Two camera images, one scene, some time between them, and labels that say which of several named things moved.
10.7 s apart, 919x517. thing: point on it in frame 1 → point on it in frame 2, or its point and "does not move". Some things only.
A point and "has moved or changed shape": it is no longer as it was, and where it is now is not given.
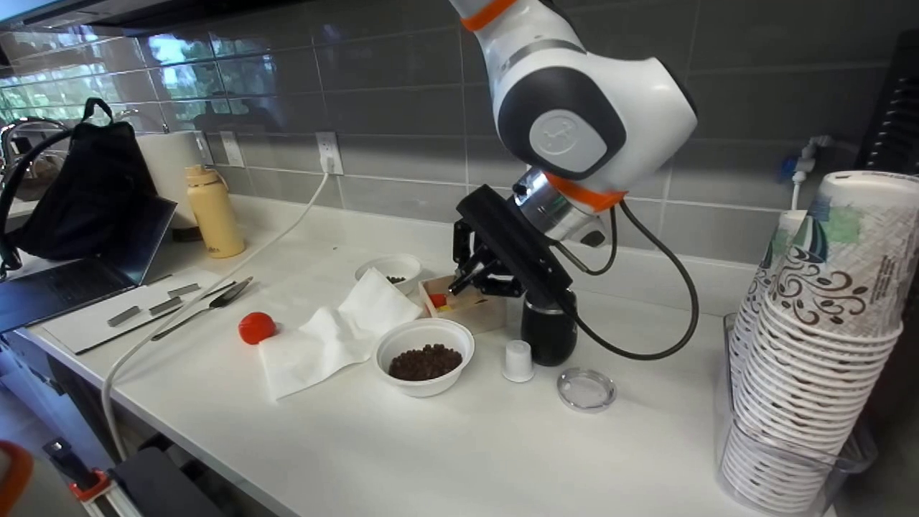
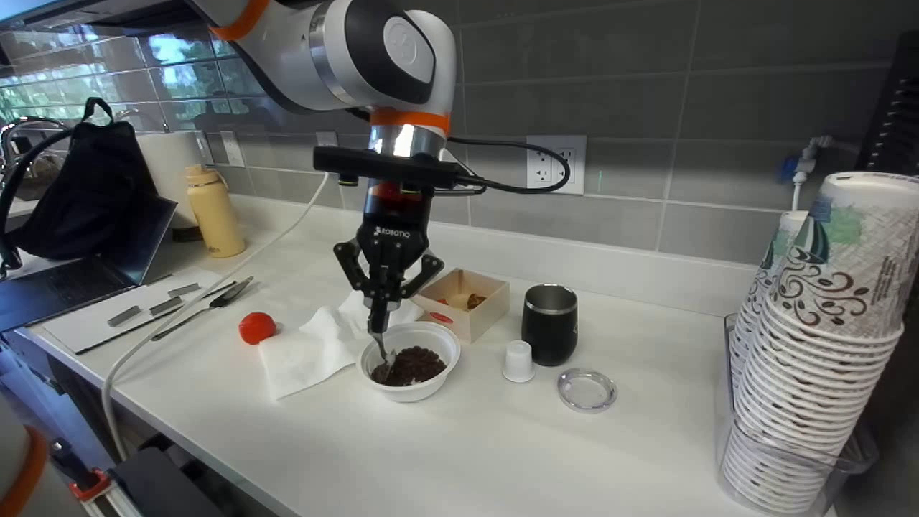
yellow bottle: x=214 y=209 does not move
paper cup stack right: x=816 y=345 does not move
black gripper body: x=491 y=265 → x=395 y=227
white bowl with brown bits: x=424 y=355 has moved or changed shape
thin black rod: x=124 y=332 does not move
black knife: x=217 y=302 does not move
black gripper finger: x=453 y=288 → x=351 y=262
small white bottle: x=517 y=361 does not move
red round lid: x=256 y=325 does not move
